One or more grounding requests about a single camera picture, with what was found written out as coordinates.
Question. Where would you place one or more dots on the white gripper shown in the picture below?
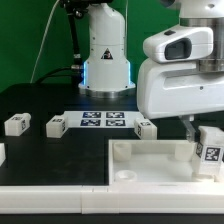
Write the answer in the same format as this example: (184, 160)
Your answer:
(178, 89)

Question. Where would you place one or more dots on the white marker sheet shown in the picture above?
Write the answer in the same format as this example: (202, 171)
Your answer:
(102, 119)

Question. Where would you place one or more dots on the white square tabletop tray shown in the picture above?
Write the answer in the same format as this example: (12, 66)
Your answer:
(154, 161)

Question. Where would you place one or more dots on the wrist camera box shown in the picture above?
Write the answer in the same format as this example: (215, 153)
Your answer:
(179, 43)

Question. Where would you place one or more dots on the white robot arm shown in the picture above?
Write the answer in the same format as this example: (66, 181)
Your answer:
(107, 71)

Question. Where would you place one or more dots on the white front fence bar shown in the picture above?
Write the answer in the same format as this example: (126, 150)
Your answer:
(116, 199)

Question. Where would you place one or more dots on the white left fence piece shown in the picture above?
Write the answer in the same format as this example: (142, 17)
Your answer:
(2, 153)

